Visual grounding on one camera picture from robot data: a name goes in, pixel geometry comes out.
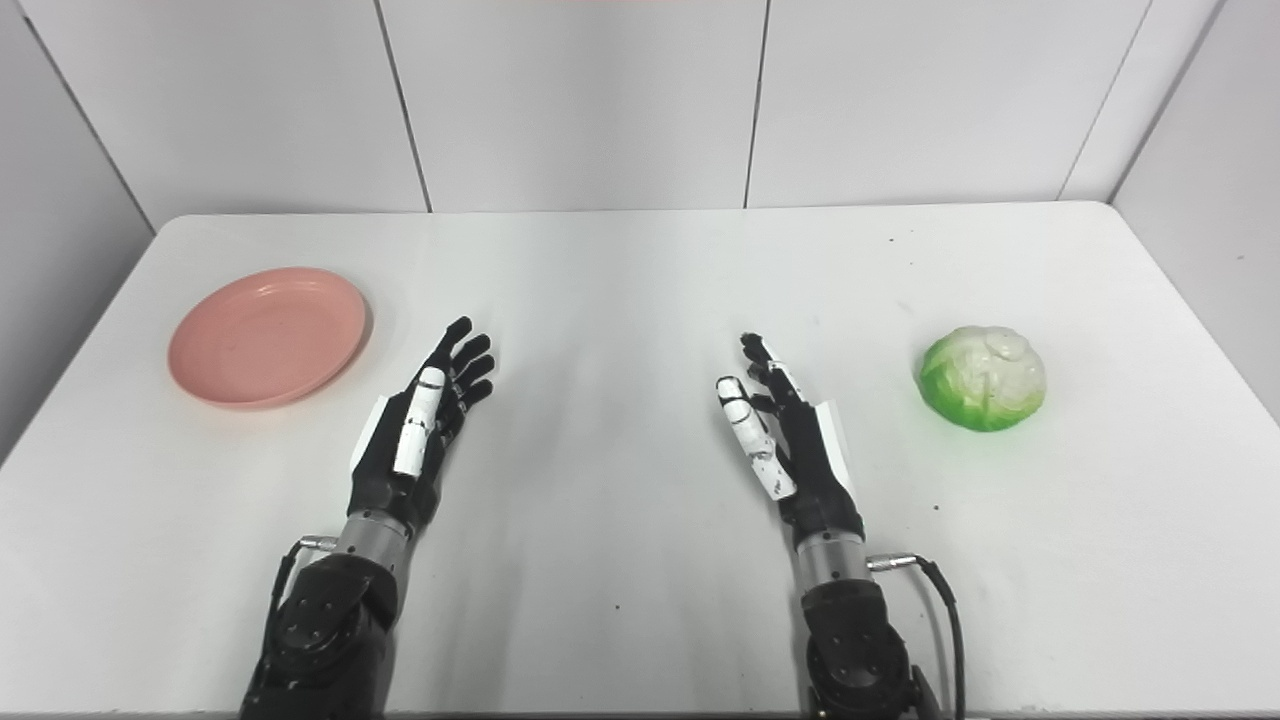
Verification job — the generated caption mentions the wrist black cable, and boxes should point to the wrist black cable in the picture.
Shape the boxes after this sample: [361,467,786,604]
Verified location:
[262,535,339,641]
[866,552,969,720]

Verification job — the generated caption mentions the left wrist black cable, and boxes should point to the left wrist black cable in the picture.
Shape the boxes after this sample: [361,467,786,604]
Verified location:
[262,535,339,641]

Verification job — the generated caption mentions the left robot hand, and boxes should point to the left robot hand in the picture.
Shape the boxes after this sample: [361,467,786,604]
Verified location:
[347,317,496,536]

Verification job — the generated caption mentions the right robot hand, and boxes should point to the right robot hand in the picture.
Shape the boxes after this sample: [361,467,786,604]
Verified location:
[716,333,866,546]

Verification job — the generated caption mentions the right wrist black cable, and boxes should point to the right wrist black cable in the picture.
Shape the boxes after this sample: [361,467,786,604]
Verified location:
[866,552,969,720]

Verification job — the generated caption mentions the pink plate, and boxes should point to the pink plate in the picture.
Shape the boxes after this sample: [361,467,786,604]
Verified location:
[167,266,370,410]

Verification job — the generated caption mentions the green white cabbage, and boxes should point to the green white cabbage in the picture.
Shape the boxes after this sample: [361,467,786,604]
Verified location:
[918,325,1048,434]

